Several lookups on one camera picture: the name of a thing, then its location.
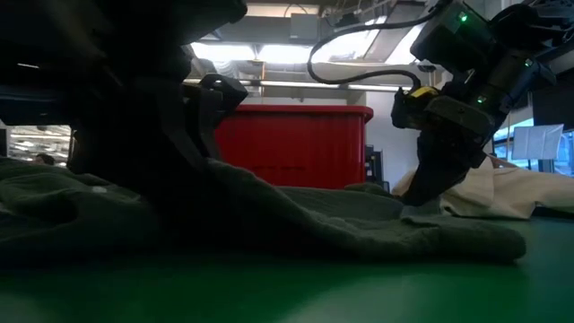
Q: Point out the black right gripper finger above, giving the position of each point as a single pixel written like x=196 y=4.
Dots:
x=453 y=161
x=423 y=166

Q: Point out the dark green polo shirt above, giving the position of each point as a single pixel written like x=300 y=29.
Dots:
x=314 y=224

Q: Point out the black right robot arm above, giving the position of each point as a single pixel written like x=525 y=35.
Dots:
x=533 y=27

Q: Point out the red plastic laundry bin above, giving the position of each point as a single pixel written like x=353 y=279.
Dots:
x=291 y=148

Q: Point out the black cabinet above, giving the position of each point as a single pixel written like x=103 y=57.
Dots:
x=376 y=166

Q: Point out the cream white garment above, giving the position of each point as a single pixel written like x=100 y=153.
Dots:
x=507 y=193

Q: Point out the white tilted panel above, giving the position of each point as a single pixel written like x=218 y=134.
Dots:
x=538 y=141

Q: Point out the person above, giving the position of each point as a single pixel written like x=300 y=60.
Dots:
x=45 y=159

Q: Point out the long ceiling light bar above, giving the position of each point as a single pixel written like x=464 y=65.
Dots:
x=314 y=84

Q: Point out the green table mat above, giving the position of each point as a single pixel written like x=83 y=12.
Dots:
x=359 y=291

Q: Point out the grey ceiling box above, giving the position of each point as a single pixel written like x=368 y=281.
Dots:
x=305 y=27

